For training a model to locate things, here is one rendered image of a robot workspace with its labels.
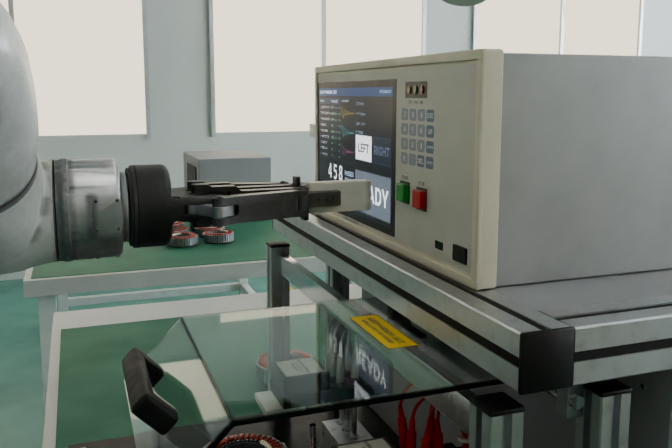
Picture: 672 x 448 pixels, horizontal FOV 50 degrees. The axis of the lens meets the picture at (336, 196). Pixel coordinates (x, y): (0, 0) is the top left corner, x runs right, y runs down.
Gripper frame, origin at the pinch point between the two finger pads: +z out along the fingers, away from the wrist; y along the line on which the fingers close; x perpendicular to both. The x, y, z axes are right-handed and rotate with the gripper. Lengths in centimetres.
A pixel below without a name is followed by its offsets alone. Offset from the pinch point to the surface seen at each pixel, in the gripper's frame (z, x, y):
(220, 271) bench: 17, -46, -153
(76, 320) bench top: -26, -43, -110
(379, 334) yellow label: 1.0, -11.7, 8.8
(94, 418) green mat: -23, -43, -53
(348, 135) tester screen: 7.6, 5.0, -16.3
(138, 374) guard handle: -20.4, -11.9, 10.4
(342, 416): 9.1, -34.6, -22.3
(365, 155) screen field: 7.6, 3.0, -10.7
